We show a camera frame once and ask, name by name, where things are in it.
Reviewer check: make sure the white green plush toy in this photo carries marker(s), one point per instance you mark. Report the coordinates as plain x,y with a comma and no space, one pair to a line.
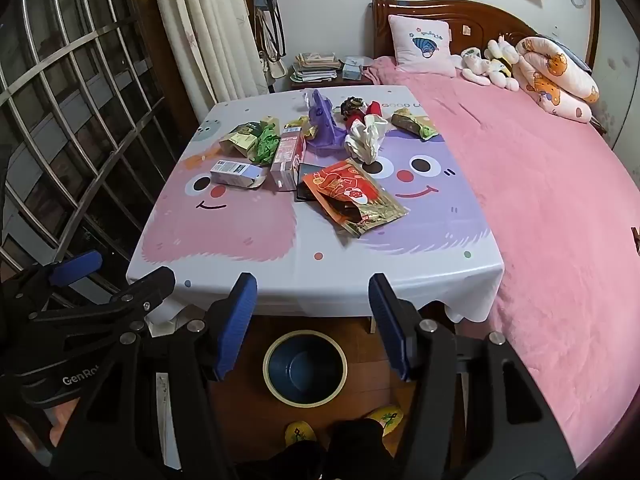
471,53

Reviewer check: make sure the black gold wrapper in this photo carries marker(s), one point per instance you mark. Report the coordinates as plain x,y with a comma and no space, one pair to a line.
352,105

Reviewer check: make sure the white blue small box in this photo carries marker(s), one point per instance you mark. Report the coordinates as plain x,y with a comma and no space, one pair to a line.
232,172

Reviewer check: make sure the green snack wrapper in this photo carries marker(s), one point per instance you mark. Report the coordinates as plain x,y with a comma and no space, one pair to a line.
420,127

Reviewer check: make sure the wooden headboard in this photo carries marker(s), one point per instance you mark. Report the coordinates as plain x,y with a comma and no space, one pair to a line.
480,15

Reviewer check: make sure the orange gold snack bag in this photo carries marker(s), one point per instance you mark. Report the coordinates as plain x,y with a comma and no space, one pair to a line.
345,185

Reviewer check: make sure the red pink carton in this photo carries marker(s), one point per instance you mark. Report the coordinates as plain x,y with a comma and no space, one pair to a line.
286,157

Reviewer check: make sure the green crumpled wrapper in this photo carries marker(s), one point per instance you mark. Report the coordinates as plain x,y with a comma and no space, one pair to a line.
265,147

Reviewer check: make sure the yellow wrapper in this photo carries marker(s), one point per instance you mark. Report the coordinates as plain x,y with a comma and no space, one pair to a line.
305,130

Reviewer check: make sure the metal window grille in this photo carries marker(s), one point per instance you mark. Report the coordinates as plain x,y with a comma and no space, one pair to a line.
75,110

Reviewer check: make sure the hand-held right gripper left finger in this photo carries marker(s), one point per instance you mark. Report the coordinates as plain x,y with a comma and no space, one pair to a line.
235,325

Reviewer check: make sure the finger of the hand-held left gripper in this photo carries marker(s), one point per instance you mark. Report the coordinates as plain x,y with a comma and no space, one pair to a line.
75,266
145,290

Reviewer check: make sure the light blue box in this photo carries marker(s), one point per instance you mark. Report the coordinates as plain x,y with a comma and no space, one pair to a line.
356,71

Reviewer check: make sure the purple plastic bag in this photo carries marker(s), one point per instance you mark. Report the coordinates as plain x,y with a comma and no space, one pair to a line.
322,125

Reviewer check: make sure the white paper bag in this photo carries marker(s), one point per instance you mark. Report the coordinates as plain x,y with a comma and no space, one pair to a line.
362,140

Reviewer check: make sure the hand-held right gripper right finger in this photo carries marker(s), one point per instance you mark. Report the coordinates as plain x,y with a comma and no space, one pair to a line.
392,330

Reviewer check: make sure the pink printed pillow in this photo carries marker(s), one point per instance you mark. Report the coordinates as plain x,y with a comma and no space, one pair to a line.
420,45

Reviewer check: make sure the stack of books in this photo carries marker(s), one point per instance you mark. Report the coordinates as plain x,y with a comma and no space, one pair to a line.
315,67

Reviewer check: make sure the person's left hand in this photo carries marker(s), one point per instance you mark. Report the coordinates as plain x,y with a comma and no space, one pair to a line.
30,435

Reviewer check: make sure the white yellow plush toy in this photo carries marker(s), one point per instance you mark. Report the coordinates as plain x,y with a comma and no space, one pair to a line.
502,62

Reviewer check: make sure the round blue trash bin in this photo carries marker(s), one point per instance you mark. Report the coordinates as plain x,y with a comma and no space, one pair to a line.
305,370

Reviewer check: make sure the white plush rabbit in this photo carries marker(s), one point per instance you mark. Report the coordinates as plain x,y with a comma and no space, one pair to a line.
477,69

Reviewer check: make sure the wooden nightstand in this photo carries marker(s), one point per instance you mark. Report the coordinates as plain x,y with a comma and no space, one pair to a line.
350,83

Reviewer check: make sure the person's black trouser legs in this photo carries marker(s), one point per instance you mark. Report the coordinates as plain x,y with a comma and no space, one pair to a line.
350,447

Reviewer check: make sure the pink bed blanket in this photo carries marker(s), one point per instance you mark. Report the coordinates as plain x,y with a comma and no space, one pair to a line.
550,210

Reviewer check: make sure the red paper sheet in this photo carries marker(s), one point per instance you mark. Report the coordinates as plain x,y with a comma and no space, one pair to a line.
372,109

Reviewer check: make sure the cream curtain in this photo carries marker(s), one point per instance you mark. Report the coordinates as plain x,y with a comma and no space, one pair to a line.
210,25

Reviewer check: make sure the rolled bear print quilt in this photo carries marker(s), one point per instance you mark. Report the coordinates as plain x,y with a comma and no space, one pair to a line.
555,80

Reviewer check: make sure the olive green box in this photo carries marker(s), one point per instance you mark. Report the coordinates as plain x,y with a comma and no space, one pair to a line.
240,142

